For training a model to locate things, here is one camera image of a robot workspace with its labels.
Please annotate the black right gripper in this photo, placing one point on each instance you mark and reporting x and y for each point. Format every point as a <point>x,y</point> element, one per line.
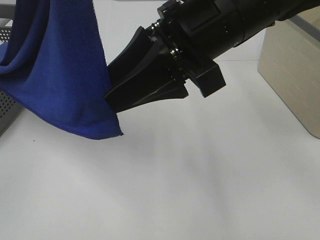
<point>189,34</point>

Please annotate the blue microfiber towel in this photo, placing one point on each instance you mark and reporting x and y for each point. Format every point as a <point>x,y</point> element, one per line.
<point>54,65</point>

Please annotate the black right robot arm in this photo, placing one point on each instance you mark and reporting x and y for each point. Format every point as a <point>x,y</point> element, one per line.
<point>261,14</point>

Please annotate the beige storage box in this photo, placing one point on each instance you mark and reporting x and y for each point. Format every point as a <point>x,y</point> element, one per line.
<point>290,63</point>

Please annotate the grey perforated plastic basket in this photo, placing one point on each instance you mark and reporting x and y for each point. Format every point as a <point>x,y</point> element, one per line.
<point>9,108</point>

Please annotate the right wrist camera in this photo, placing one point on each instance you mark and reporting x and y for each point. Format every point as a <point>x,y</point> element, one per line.
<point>208,79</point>

